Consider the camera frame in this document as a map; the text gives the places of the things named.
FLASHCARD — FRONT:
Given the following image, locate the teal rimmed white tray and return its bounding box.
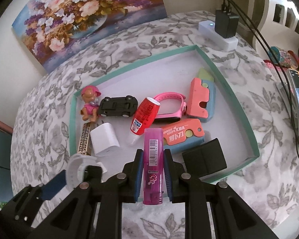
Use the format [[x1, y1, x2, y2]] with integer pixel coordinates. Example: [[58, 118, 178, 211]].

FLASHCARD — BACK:
[[69, 45, 260, 182]]

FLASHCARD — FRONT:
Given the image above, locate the floral oil painting canvas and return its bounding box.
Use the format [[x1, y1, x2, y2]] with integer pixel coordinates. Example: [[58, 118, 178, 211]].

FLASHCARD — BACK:
[[12, 0, 167, 73]]

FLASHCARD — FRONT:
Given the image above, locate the pink kids smartwatch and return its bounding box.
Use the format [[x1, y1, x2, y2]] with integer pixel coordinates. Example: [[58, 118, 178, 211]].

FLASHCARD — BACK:
[[154, 92, 187, 123]]

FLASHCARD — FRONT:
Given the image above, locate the pink blue carrot knife toy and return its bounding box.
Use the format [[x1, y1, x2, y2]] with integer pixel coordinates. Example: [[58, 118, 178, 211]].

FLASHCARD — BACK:
[[186, 68, 216, 122]]

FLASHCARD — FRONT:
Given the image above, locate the black wall plug adapter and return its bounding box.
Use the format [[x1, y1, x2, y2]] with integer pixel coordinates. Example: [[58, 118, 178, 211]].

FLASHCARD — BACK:
[[182, 138, 227, 177]]

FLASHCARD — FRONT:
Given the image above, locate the grey floral tablecloth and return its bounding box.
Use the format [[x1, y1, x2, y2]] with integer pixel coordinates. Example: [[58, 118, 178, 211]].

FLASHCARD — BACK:
[[11, 11, 299, 237]]

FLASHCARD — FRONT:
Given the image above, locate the red glue bottle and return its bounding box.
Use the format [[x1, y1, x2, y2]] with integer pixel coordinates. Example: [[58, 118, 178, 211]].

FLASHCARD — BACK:
[[127, 97, 160, 145]]

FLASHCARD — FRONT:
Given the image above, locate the white lattice chair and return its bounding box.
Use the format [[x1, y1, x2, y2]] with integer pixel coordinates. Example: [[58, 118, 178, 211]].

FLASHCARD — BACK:
[[251, 0, 299, 55]]

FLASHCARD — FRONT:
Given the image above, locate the colourful clutter pile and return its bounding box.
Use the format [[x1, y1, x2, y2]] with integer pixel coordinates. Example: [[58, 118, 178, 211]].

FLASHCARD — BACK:
[[262, 45, 299, 100]]

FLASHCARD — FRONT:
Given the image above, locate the black toy car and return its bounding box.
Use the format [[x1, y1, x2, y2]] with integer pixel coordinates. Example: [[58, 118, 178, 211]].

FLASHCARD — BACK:
[[97, 95, 138, 118]]

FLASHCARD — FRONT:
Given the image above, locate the black plugged charger adapter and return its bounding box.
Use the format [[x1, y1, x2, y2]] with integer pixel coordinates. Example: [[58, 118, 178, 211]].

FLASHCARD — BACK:
[[214, 10, 239, 38]]

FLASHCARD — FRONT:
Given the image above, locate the black charger cable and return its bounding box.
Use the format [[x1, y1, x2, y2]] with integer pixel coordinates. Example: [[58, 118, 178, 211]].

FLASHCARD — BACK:
[[220, 0, 299, 177]]

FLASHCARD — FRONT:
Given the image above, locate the white power strip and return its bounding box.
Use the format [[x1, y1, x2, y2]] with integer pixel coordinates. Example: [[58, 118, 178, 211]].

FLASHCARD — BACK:
[[198, 20, 238, 52]]

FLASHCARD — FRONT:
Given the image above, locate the blue orange carrot knife toy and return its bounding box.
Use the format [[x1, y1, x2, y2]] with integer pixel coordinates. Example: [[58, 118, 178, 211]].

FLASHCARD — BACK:
[[162, 118, 205, 154]]

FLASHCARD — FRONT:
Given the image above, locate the white usb charger cube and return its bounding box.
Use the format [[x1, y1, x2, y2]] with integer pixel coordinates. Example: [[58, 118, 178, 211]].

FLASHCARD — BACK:
[[90, 122, 120, 157]]

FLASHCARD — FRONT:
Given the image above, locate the pink pup dog figurine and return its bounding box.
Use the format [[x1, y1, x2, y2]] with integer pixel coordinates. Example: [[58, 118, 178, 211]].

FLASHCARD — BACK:
[[80, 85, 101, 122]]

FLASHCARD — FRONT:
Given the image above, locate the gold patterned lighter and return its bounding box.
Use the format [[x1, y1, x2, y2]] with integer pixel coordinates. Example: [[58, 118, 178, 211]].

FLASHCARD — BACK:
[[77, 122, 95, 155]]

